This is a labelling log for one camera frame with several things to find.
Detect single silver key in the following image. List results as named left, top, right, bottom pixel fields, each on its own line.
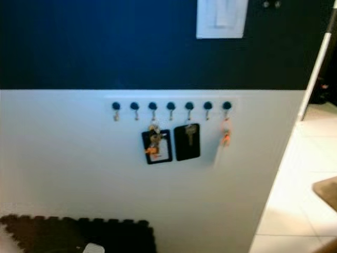
left=184, top=124, right=196, bottom=148

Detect dark round knob hook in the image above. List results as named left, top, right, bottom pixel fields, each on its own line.
left=112, top=102, right=121, bottom=122
left=203, top=101, right=213, bottom=120
left=222, top=101, right=233, bottom=120
left=148, top=102, right=157, bottom=121
left=185, top=101, right=194, bottom=121
left=166, top=102, right=175, bottom=121
left=130, top=102, right=139, bottom=121

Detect plain black card holder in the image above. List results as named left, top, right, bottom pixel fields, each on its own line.
left=174, top=123, right=201, bottom=162

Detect dark door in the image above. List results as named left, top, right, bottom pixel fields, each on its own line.
left=308, top=21, right=337, bottom=106

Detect black wall knobs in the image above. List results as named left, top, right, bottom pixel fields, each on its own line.
left=262, top=0, right=283, bottom=9

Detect white hook rail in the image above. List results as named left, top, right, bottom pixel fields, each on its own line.
left=107, top=96, right=240, bottom=119

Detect brass key bunch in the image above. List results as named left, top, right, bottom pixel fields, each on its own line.
left=147, top=123, right=164, bottom=152

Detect black foam puzzle mat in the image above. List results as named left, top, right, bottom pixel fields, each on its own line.
left=0, top=214, right=157, bottom=253

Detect black card holder orange print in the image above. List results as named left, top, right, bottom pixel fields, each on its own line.
left=141, top=129, right=173, bottom=166

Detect white light switch plate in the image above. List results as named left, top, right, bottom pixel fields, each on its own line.
left=196, top=0, right=249, bottom=40

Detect orange key tag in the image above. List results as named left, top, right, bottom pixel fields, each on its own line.
left=221, top=118, right=232, bottom=148

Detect small white plastic piece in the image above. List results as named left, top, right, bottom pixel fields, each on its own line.
left=83, top=243, right=105, bottom=253

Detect white wall corner trim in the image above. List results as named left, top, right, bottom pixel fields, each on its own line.
left=297, top=4, right=337, bottom=122

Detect brown wooden table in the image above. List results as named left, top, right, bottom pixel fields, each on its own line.
left=312, top=176, right=337, bottom=213

